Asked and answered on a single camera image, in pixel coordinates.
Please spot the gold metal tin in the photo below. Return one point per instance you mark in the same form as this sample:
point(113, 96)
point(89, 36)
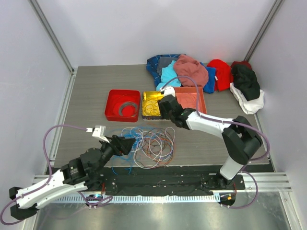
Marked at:
point(149, 107)

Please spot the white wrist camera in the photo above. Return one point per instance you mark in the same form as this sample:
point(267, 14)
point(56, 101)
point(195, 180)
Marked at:
point(98, 132)
point(166, 91)

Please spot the grey cloth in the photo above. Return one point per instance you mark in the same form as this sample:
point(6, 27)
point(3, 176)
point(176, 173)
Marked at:
point(164, 62)

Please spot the grey tape roll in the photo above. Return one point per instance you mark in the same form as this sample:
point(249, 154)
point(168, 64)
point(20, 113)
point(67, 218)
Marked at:
point(128, 109)

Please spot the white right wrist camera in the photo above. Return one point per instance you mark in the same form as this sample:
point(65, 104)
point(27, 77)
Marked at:
point(166, 91)

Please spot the royal blue cloth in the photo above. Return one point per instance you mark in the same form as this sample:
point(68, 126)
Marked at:
point(210, 86)

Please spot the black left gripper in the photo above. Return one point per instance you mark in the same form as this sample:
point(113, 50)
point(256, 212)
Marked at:
point(121, 145)

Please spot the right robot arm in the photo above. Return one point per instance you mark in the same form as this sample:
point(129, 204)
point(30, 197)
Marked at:
point(240, 138)

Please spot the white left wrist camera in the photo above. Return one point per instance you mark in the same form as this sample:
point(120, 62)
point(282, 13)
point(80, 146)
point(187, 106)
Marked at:
point(98, 132)

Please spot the black cloth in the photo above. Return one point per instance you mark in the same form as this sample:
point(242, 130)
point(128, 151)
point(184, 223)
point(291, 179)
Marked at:
point(246, 81)

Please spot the salmon pink box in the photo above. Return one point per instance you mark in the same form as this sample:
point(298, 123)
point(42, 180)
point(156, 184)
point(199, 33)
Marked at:
point(187, 96)

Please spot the cyan cloth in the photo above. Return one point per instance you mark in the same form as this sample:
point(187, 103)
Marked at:
point(167, 74)

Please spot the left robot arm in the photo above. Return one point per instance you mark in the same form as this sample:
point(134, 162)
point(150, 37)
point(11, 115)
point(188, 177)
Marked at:
point(78, 175)

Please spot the dusty pink cloth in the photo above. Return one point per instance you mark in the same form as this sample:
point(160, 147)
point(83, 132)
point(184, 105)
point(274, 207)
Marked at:
point(188, 66)

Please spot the white slotted cable duct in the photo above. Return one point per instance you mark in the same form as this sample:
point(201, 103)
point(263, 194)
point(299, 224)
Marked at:
point(76, 198)

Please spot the dark red cloth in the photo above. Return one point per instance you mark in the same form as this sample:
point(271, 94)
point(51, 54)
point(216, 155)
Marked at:
point(243, 63)

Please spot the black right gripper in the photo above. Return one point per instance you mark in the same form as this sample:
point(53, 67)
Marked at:
point(164, 115)

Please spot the red plastic box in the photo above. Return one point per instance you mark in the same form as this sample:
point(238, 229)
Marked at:
point(116, 97)

